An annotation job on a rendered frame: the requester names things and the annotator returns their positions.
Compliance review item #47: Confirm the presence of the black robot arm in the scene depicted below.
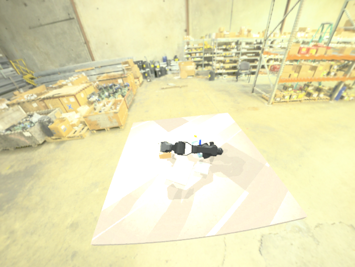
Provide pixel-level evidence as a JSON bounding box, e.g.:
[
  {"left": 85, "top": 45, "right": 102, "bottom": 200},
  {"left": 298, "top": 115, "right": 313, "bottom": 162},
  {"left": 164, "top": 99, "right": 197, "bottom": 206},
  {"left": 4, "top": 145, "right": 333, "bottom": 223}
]
[{"left": 160, "top": 141, "right": 224, "bottom": 159}]

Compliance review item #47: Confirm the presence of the white keyboard with letter keys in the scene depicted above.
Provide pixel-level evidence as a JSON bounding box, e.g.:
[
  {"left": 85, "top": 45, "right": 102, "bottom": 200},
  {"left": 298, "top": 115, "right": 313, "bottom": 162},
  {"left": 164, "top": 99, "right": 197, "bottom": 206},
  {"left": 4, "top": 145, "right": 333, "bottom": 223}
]
[{"left": 192, "top": 140, "right": 203, "bottom": 158}]

